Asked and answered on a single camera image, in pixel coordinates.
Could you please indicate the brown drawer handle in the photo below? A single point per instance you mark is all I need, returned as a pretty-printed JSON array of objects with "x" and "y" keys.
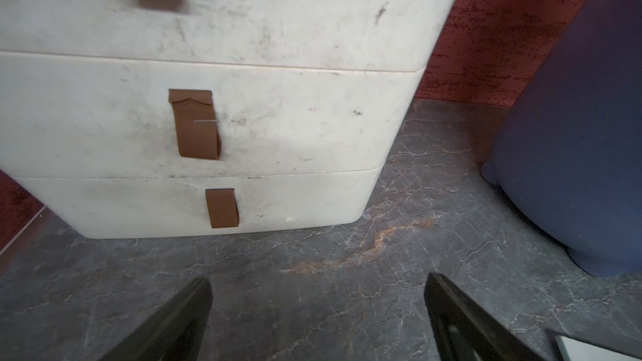
[
  {"x": 222, "y": 208},
  {"x": 196, "y": 124}
]

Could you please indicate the blue trash bin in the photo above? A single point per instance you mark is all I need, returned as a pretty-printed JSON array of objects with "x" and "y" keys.
[{"x": 568, "y": 155}]

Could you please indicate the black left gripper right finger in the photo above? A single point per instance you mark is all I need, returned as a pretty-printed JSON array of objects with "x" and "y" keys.
[{"x": 463, "y": 330}]

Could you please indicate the brown bottom drawer handle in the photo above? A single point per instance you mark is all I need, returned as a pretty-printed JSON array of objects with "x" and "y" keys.
[{"x": 222, "y": 208}]

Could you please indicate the brown middle drawer handle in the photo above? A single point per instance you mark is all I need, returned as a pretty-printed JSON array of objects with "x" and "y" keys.
[{"x": 196, "y": 124}]

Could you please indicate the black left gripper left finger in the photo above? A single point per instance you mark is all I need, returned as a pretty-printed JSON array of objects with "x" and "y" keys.
[{"x": 173, "y": 332}]

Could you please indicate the white three-drawer cabinet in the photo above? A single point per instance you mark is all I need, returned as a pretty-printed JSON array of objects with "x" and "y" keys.
[{"x": 309, "y": 97}]

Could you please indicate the children's book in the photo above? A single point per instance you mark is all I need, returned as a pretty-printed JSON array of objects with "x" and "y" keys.
[{"x": 575, "y": 350}]

